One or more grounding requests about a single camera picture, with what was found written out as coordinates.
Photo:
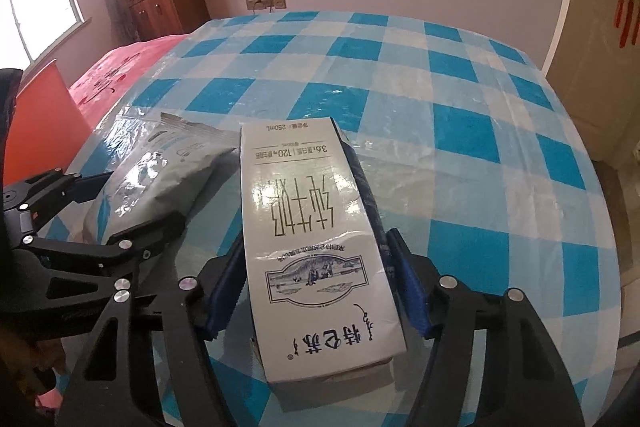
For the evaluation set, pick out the white door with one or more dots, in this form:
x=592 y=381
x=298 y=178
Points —
x=590 y=57

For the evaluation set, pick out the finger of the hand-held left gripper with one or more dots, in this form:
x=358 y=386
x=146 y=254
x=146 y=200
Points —
x=145 y=237
x=60 y=189

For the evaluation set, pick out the blue checked tablecloth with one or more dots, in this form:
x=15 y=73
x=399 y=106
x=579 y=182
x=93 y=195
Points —
x=450 y=157

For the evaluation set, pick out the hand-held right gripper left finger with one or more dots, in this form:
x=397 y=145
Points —
x=225 y=292

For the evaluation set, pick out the white wall socket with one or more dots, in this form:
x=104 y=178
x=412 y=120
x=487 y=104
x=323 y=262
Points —
x=255 y=3
x=276 y=2

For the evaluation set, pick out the pink heart blanket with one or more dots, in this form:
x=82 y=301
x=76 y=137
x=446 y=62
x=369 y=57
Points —
x=115 y=77

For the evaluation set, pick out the grey packaging bag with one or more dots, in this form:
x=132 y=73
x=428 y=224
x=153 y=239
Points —
x=150 y=167

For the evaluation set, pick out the orange container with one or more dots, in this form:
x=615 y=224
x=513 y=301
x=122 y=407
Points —
x=45 y=127

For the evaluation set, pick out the red knot decoration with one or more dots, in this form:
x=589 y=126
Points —
x=625 y=7

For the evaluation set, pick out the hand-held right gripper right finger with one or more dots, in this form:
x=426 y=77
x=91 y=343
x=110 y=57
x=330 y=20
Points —
x=412 y=292

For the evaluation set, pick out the white milk carton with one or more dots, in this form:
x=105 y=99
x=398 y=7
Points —
x=310 y=232

